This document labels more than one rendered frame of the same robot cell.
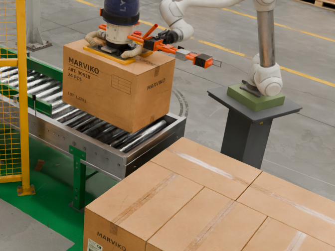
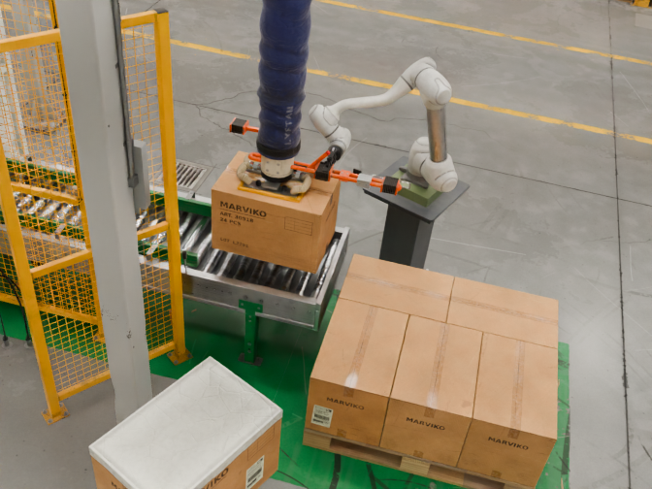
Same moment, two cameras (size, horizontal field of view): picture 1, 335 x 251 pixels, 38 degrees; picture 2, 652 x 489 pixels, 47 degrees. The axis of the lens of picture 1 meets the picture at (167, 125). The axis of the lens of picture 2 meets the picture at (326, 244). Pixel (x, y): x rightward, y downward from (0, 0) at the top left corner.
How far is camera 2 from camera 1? 167 cm
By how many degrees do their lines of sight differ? 19
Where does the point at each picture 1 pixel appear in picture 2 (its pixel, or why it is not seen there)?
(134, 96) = (317, 237)
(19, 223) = not seen: hidden behind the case
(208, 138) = (343, 221)
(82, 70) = (242, 214)
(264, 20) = (438, 117)
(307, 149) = (456, 208)
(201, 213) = (423, 348)
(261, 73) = (435, 170)
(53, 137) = (213, 293)
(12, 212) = not seen: hidden behind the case
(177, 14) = (334, 122)
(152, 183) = (358, 326)
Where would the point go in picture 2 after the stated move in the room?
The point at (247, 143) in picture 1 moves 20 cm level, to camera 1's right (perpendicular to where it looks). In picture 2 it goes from (416, 238) to (445, 235)
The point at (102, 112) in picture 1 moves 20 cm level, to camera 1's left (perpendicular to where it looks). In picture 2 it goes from (273, 255) to (236, 259)
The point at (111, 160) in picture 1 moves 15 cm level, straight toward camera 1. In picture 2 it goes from (300, 309) to (309, 328)
